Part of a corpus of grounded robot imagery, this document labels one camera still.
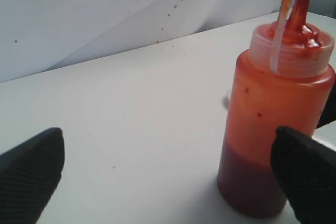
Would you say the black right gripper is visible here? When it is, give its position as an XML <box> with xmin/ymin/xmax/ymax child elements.
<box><xmin>316</xmin><ymin>82</ymin><xmax>336</xmax><ymax>129</ymax></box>

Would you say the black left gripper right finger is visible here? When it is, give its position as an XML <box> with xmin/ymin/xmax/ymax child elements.
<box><xmin>270</xmin><ymin>126</ymin><xmax>335</xmax><ymax>223</ymax></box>

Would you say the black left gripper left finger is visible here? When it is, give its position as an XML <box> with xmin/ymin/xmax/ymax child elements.
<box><xmin>1</xmin><ymin>127</ymin><xmax>65</xmax><ymax>223</ymax></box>

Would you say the red sauce squeeze bottle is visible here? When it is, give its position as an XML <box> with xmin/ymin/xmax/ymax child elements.
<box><xmin>217</xmin><ymin>0</ymin><xmax>335</xmax><ymax>219</ymax></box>

